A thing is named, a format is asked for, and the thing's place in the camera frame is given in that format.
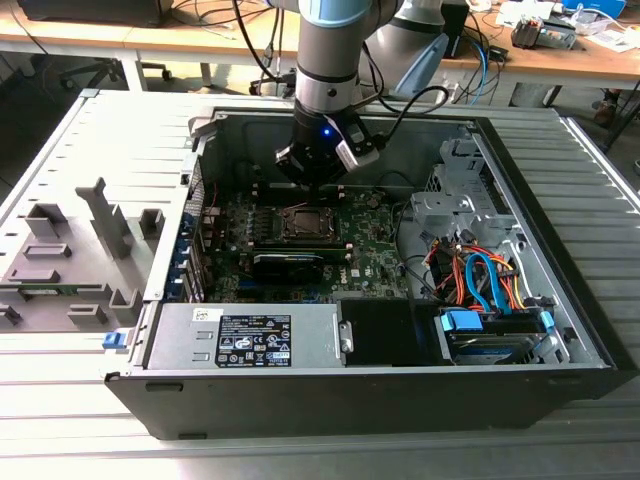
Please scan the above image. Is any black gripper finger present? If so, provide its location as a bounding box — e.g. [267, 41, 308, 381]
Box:
[315, 158, 348, 201]
[273, 142, 320, 201]

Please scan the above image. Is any silver CPU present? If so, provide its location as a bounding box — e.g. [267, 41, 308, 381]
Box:
[293, 209, 324, 234]

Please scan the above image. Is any metal socket cover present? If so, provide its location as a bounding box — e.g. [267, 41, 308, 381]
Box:
[279, 206, 342, 240]

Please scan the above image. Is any CPU socket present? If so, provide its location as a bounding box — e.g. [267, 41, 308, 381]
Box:
[272, 199, 346, 241]

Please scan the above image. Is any CPU cooler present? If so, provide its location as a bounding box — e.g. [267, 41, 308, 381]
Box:
[510, 13, 549, 50]

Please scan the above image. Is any green motherboard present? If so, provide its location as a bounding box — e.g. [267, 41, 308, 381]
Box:
[199, 184, 416, 306]

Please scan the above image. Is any black graphics card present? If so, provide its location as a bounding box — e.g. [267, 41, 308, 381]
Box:
[249, 251, 326, 287]

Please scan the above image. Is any silver metal drive cage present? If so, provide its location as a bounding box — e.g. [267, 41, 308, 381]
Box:
[407, 137, 531, 251]

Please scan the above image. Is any black speaker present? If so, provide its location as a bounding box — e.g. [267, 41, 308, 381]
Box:
[442, 0, 471, 59]

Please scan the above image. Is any hard disk in blue carrier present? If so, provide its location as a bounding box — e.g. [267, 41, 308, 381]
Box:
[433, 305, 557, 366]

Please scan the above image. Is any grey power supply unit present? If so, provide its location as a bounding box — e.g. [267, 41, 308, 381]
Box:
[144, 302, 346, 371]

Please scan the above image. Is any black PC case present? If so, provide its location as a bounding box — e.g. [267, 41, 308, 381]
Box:
[102, 102, 626, 441]

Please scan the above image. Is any wooden desk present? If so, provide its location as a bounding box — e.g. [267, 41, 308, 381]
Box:
[439, 0, 640, 109]
[0, 0, 301, 96]

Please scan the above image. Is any grey parts rack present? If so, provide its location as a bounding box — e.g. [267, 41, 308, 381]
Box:
[0, 175, 166, 334]

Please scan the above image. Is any black monitor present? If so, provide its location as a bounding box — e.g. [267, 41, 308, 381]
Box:
[17, 0, 166, 29]

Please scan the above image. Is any small metal box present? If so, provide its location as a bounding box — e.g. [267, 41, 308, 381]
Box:
[542, 17, 584, 51]

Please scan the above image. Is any green RAM stick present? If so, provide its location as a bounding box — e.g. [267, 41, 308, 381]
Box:
[17, 283, 109, 297]

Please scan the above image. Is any blue box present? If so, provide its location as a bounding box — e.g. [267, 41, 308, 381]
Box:
[562, 0, 626, 14]

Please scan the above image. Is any white wrist camera on bracket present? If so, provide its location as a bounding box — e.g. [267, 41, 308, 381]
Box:
[334, 113, 384, 171]

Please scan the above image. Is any black camera cable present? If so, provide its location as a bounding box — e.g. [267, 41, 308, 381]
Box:
[360, 42, 451, 149]

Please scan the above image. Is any blue flat wire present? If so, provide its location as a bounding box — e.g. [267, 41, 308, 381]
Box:
[464, 252, 514, 316]

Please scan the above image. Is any blue network cable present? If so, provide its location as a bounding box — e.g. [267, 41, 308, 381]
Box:
[474, 37, 496, 101]

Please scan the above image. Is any orange wire bundle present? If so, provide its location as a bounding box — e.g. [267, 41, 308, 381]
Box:
[427, 239, 531, 314]

